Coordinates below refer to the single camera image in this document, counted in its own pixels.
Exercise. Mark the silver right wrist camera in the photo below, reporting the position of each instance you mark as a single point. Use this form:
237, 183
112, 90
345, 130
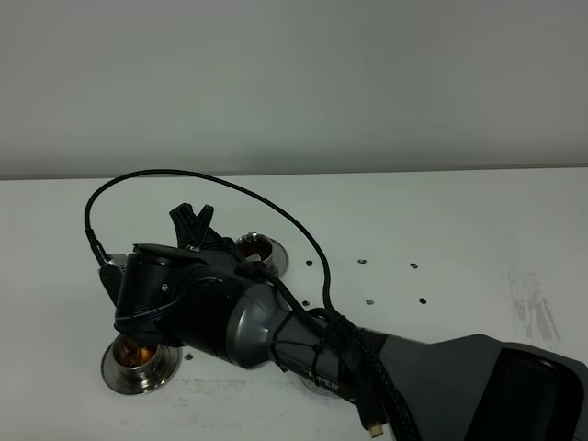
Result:
111, 275

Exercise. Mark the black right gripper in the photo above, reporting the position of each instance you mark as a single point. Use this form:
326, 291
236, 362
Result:
193, 234

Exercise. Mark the stainless steel saucer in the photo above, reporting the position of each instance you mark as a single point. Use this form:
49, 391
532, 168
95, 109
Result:
144, 378
279, 259

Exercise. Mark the steel teapot saucer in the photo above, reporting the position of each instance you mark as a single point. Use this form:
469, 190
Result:
321, 386

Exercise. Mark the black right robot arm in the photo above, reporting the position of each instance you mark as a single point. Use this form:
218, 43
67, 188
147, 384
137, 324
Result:
204, 294

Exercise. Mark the far stainless steel saucer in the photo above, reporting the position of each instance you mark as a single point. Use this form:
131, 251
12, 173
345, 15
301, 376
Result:
279, 259

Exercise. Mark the stainless steel teacup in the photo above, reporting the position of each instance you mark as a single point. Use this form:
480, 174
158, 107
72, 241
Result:
255, 247
130, 354

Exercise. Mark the far stainless steel teacup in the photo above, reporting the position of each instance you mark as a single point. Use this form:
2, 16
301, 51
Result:
255, 247

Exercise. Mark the near stainless steel teacup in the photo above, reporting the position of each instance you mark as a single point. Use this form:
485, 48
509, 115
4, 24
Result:
130, 354

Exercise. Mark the near stainless steel saucer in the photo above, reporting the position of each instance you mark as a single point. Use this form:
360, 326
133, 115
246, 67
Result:
144, 378

